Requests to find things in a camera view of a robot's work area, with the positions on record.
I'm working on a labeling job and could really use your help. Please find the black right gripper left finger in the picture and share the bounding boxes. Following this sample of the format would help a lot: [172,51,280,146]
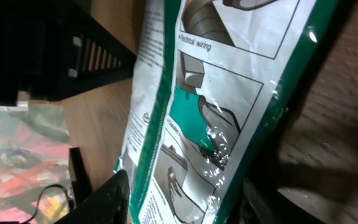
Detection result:
[56,170,130,224]

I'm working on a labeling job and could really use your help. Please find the dark green packet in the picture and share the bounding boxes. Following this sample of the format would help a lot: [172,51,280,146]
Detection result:
[116,0,339,223]

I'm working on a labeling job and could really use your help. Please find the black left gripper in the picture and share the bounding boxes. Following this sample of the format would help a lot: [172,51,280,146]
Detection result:
[0,0,136,106]

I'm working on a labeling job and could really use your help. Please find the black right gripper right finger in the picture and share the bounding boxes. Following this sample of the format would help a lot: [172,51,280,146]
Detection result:
[228,179,322,224]

